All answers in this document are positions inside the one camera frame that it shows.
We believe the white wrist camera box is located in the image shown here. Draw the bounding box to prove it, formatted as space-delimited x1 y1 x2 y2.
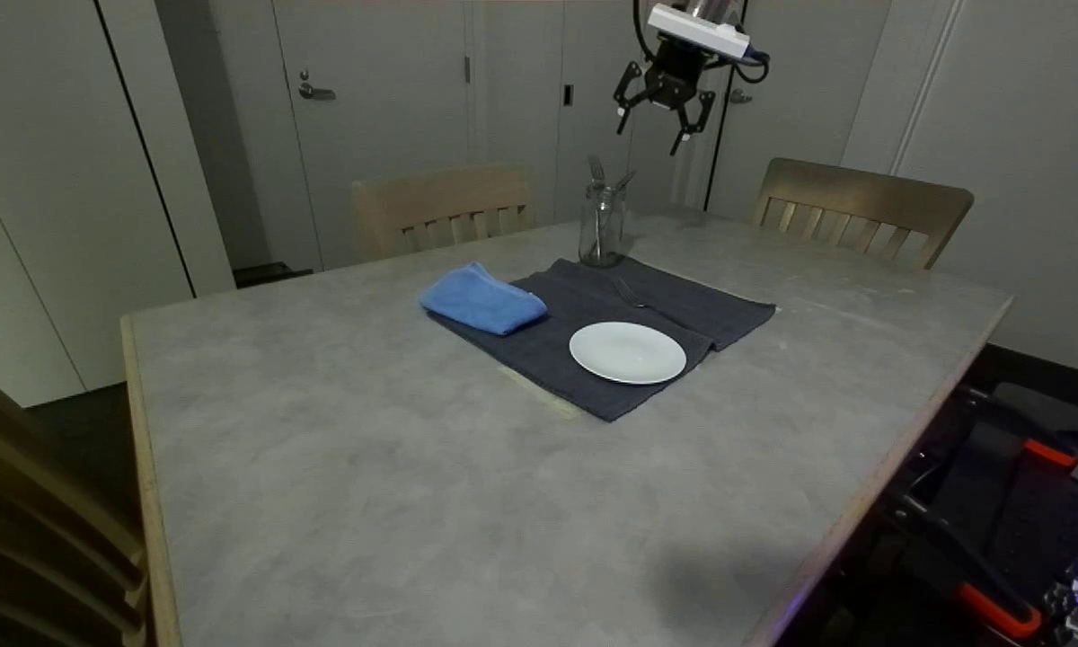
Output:
646 2 752 61

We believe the white round plate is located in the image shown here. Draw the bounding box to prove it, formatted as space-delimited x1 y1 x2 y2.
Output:
569 321 685 385

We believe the wooden chair far right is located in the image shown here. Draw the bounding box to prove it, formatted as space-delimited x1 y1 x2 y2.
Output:
756 159 974 268

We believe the wooden chair near corner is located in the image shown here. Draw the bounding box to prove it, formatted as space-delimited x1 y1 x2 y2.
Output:
0 389 155 647

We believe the black orange clamp near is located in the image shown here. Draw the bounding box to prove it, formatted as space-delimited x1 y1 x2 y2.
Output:
896 492 1047 643

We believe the silver door handle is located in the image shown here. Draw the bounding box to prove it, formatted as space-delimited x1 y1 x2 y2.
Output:
300 77 334 102

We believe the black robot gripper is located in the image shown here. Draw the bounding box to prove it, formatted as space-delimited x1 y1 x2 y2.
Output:
611 38 716 155

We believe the blue cloth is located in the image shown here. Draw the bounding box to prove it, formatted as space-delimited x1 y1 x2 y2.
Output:
421 264 548 336

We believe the black orange clamp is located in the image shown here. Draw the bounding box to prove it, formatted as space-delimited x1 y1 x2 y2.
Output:
970 391 1078 472
896 492 1047 643

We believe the wooden chair far left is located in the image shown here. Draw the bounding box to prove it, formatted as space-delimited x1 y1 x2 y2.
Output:
351 168 536 259

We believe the clear glass bottle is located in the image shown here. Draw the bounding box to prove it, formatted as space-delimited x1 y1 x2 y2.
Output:
579 185 627 265

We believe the black orange clamp far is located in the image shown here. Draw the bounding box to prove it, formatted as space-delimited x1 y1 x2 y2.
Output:
970 391 1078 472

